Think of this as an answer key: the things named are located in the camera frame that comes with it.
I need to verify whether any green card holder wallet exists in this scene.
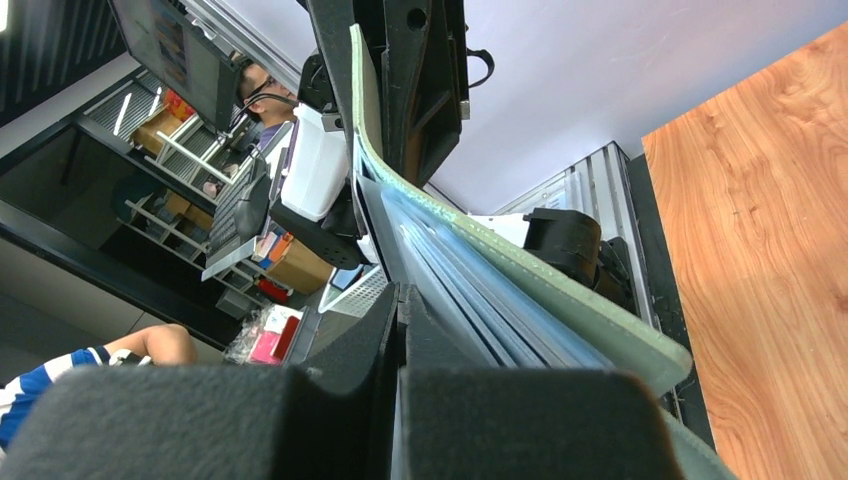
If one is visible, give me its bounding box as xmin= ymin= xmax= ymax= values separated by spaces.
xmin=349 ymin=25 xmax=731 ymax=479

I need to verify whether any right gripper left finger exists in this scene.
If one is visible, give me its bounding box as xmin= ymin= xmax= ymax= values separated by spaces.
xmin=1 ymin=285 xmax=399 ymax=479

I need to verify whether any black computer mouse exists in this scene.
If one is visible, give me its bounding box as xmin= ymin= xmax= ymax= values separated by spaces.
xmin=233 ymin=174 xmax=272 ymax=243

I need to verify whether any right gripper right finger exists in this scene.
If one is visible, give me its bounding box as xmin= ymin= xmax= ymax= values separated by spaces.
xmin=397 ymin=287 xmax=683 ymax=479

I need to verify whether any black computer monitor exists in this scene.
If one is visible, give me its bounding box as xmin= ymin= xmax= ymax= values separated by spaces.
xmin=109 ymin=0 xmax=241 ymax=132

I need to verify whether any white metal shelf rack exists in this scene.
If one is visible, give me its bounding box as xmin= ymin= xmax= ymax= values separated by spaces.
xmin=122 ymin=109 xmax=268 ymax=312

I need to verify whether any black keyboard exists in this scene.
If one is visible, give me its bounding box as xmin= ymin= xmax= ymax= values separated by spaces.
xmin=206 ymin=173 xmax=254 ymax=263

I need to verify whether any person arm striped sleeve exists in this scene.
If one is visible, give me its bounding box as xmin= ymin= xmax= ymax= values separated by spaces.
xmin=1 ymin=324 xmax=198 ymax=457

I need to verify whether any seated person with glasses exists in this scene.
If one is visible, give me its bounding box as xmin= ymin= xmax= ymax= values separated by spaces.
xmin=237 ymin=60 xmax=298 ymax=149

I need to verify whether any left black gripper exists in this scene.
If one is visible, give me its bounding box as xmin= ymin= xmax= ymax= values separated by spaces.
xmin=305 ymin=0 xmax=494 ymax=187

